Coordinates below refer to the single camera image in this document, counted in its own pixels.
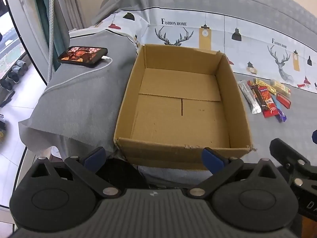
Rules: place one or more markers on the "gold wrapped candy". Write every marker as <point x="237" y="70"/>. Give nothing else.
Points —
<point x="263" y="82"/>

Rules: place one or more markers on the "dark shoe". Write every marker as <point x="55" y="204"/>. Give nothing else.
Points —
<point x="5" y="83"/>

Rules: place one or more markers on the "grey deer print bed sheet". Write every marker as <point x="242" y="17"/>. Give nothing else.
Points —
<point x="272" y="141"/>

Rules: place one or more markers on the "plain red bar packet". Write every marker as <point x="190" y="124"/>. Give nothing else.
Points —
<point x="283" y="101"/>

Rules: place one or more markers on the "grey blanket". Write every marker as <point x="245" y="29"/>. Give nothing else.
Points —
<point x="81" y="104"/>

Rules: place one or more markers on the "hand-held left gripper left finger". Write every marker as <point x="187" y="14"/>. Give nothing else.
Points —
<point x="95" y="156"/>

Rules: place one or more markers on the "large red snack packet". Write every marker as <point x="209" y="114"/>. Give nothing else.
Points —
<point x="268" y="101"/>

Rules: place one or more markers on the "beige curtain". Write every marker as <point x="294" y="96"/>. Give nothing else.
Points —
<point x="70" y="2"/>

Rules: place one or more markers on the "teal curtain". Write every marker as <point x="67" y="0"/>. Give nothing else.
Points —
<point x="43" y="17"/>

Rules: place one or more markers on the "silver snack packet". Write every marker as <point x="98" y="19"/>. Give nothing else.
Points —
<point x="249" y="98"/>

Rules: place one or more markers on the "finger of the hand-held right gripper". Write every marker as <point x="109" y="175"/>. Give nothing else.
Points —
<point x="314" y="136"/>
<point x="284" y="153"/>

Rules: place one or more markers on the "white window frame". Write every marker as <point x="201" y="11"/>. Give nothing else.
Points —
<point x="23" y="17"/>

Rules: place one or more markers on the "brown cardboard box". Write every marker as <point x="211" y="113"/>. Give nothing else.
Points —
<point x="173" y="119"/>

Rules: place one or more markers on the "dark brown snack packet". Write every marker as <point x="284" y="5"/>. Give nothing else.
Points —
<point x="258" y="96"/>

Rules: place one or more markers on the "black smartphone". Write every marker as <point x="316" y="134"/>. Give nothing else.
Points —
<point x="81" y="55"/>

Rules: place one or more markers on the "beige green snack packet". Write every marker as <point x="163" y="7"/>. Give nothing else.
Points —
<point x="279" y="86"/>

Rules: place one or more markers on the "grey shoe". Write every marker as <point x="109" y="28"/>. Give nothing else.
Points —
<point x="13" y="76"/>
<point x="21" y="65"/>

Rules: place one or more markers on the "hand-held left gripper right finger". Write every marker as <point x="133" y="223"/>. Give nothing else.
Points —
<point x="212" y="160"/>

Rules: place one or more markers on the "blue stick packet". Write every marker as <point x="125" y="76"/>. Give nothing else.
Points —
<point x="277" y="106"/>

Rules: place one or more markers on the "purple candy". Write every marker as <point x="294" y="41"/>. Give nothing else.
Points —
<point x="281" y="115"/>

